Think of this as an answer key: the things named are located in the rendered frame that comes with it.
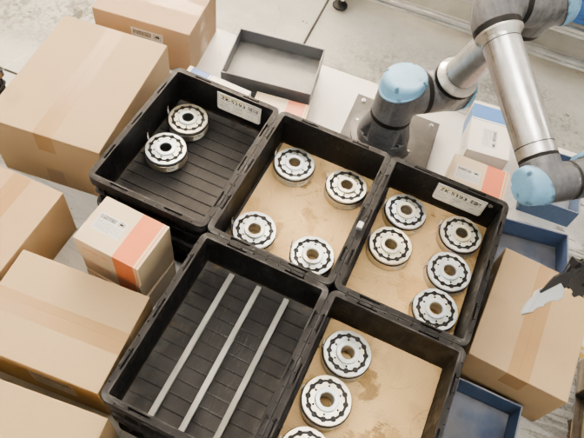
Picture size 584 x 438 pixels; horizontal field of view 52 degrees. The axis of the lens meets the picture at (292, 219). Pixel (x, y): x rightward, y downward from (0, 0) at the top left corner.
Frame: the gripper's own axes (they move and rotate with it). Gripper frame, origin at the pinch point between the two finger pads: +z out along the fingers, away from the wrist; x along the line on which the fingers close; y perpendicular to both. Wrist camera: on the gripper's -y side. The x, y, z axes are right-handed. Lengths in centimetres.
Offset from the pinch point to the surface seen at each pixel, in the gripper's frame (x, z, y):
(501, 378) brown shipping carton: 1.1, 17.2, 13.7
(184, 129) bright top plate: 94, 3, 25
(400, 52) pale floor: 76, -49, 201
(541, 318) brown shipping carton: -1.9, 3.1, 22.6
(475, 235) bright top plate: 18.3, -5.6, 31.6
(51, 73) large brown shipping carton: 130, 4, 19
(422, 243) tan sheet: 28.5, 1.6, 29.1
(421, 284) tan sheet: 24.8, 8.9, 21.6
